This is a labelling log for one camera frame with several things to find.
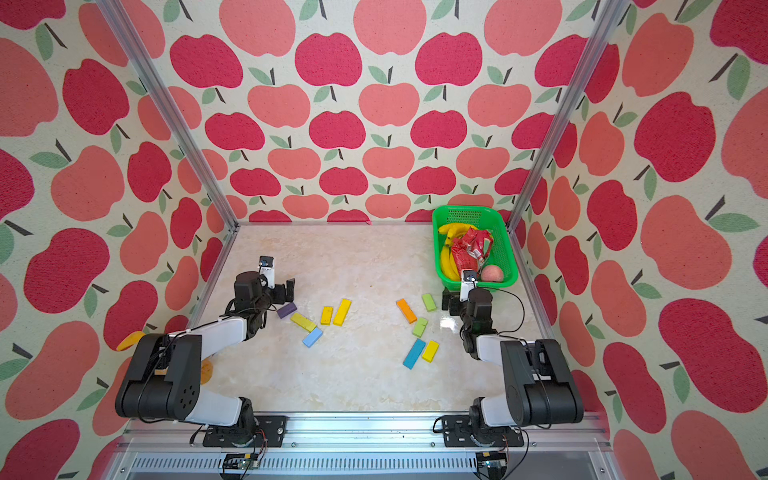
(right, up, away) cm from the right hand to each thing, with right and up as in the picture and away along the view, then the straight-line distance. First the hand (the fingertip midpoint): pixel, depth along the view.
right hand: (464, 292), depth 92 cm
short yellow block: (-44, -8, +3) cm, 45 cm away
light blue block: (-48, -14, -2) cm, 50 cm away
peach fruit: (+11, +6, +5) cm, 13 cm away
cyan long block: (-17, -18, -5) cm, 25 cm away
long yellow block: (-39, -7, +3) cm, 40 cm away
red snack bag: (+4, +13, +7) cm, 15 cm away
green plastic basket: (+17, +12, +12) cm, 24 cm away
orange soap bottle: (-81, -6, -29) cm, 86 cm away
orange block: (-18, -6, +4) cm, 20 cm away
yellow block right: (-11, -17, -4) cm, 21 cm away
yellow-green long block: (-51, -10, +1) cm, 52 cm away
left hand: (-58, +4, +1) cm, 58 cm away
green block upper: (-10, -4, +6) cm, 13 cm away
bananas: (-1, +20, +13) cm, 24 cm away
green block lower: (-14, -11, +1) cm, 18 cm away
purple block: (-57, -6, +3) cm, 58 cm away
